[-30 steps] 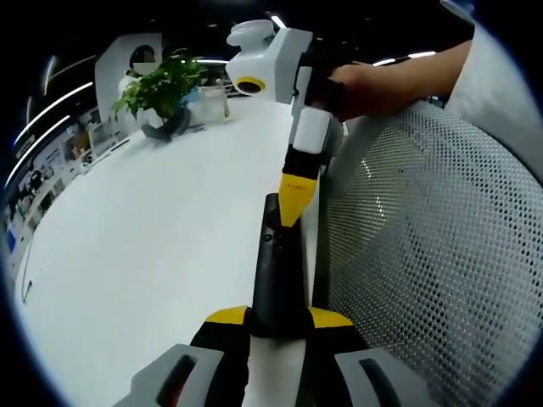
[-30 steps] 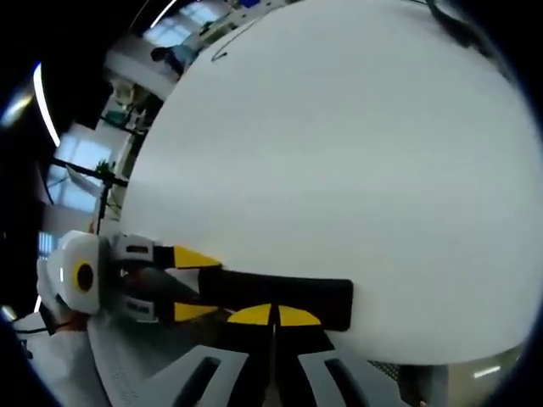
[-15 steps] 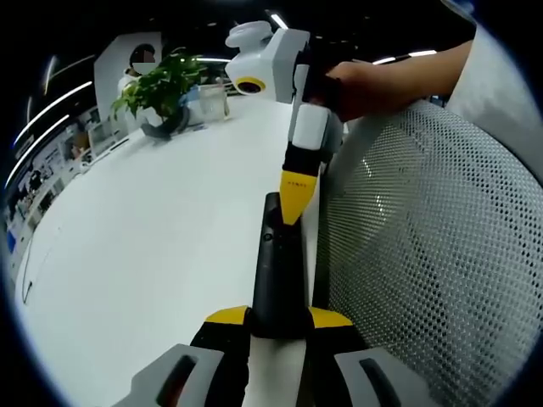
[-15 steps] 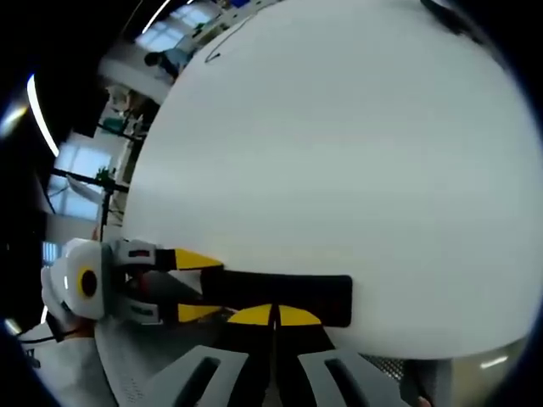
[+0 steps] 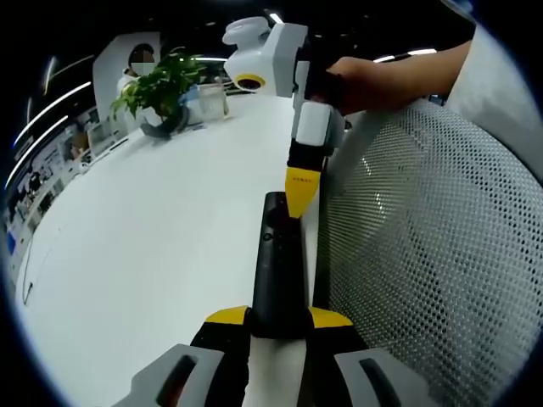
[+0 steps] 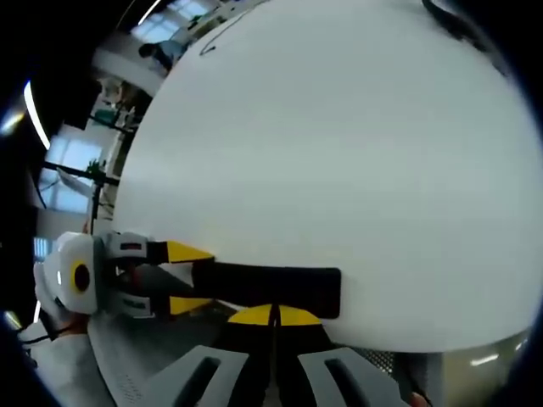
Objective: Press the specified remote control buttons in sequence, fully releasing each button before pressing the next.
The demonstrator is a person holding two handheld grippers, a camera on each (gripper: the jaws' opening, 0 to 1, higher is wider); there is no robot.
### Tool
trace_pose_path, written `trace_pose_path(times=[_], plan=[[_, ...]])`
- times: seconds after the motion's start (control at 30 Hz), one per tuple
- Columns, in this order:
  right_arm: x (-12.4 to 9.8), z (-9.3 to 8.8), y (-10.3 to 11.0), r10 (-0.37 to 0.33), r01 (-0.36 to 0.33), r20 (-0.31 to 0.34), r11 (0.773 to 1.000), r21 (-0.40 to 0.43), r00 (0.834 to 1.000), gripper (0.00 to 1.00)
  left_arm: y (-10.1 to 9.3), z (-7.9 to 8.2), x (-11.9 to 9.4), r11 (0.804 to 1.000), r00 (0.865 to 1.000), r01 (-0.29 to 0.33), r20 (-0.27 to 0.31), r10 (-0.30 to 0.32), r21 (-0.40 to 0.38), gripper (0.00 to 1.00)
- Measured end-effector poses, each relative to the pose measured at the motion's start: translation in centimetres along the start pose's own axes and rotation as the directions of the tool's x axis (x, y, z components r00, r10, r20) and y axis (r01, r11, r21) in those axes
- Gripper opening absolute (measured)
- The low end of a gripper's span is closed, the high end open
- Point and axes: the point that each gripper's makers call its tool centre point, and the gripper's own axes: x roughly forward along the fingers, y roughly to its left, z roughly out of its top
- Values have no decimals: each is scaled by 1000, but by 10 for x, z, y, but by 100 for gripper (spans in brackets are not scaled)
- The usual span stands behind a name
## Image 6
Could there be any black tripod pole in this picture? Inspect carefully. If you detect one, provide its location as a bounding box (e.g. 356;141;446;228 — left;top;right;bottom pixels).
40;160;122;234

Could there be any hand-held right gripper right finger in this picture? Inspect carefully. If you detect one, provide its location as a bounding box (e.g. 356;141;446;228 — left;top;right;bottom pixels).
274;304;411;407

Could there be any ceiling light strip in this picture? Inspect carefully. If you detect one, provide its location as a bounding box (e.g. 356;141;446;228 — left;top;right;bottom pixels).
23;80;51;150

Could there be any grey cable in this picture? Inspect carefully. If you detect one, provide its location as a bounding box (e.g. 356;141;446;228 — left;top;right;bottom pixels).
199;8;247;56

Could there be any black remote control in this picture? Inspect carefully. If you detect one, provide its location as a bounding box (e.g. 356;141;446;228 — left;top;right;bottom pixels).
190;260;343;320

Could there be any black curved headset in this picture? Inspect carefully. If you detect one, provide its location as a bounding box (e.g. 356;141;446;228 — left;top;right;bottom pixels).
422;0;489;52

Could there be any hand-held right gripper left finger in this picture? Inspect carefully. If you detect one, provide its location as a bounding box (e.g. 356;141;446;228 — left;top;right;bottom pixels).
146;304;273;407

